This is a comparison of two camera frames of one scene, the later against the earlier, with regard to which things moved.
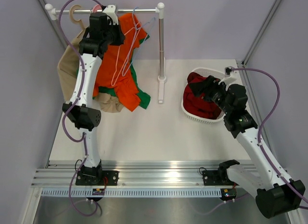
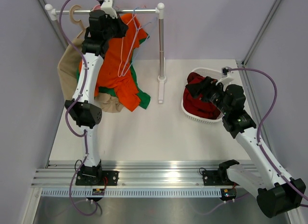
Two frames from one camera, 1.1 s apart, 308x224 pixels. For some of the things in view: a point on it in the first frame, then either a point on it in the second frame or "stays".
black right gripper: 207,86 stays
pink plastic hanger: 113,82 to 132,46
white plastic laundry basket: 205,72 stays
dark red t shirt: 194,103 stays
